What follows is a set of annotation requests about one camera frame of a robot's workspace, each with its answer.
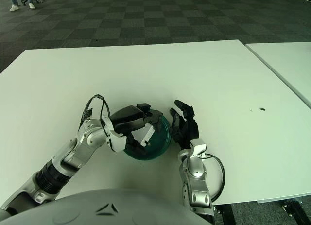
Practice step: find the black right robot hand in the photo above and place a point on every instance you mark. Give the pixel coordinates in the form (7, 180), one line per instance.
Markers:
(189, 130)

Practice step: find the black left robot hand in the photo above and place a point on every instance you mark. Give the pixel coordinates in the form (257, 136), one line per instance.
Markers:
(126, 120)

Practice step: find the white charger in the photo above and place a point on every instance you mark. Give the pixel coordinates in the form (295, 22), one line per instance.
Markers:
(147, 136)

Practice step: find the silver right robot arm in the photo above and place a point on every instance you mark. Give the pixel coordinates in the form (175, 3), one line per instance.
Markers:
(196, 169)

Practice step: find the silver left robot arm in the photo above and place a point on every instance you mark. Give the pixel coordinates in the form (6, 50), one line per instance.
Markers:
(80, 147)

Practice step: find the green plate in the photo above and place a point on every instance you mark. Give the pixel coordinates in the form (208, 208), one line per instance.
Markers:
(159, 142)

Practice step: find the grey robot torso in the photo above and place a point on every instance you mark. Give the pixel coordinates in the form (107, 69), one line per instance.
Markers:
(97, 208)

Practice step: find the black table leg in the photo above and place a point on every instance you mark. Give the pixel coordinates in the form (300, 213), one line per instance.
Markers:
(228, 215)

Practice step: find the white neighbouring table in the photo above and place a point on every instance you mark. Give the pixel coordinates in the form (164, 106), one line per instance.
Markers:
(286, 64)

